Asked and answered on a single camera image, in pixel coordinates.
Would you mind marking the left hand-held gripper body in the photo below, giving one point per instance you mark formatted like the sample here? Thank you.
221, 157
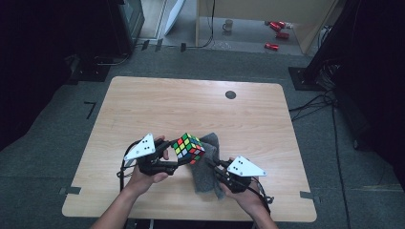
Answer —
146, 159

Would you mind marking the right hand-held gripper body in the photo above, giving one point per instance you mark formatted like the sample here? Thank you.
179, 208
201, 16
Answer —
238, 178

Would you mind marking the grey cloth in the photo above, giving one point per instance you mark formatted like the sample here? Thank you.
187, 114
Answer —
205, 178

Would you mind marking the multicoloured puzzle cube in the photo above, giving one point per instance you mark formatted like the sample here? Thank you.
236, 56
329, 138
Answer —
188, 148

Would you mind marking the person's left hand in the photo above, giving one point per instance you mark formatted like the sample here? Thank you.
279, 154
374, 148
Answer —
143, 181

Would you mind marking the person's right hand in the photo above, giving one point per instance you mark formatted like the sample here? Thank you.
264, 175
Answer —
246, 200

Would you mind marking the black round table grommet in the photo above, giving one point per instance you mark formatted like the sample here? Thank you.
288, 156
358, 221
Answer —
230, 94

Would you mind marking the grey tape strip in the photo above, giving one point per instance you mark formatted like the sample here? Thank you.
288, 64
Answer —
310, 195
70, 190

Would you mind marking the black tape piece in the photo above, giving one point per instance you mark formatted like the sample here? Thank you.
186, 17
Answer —
144, 45
159, 45
183, 47

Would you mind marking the black floor plate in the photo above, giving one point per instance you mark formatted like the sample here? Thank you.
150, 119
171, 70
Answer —
90, 71

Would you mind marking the black stand base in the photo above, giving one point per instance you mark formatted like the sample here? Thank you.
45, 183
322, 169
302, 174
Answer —
302, 79

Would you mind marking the black cabinet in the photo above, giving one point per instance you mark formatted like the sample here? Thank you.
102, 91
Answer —
127, 25

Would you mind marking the red can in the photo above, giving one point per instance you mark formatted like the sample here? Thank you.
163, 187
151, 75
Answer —
276, 25
282, 35
271, 46

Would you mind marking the white board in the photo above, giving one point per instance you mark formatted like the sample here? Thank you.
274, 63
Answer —
173, 16

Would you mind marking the grey mug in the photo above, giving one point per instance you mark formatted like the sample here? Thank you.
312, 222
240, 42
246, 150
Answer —
227, 25

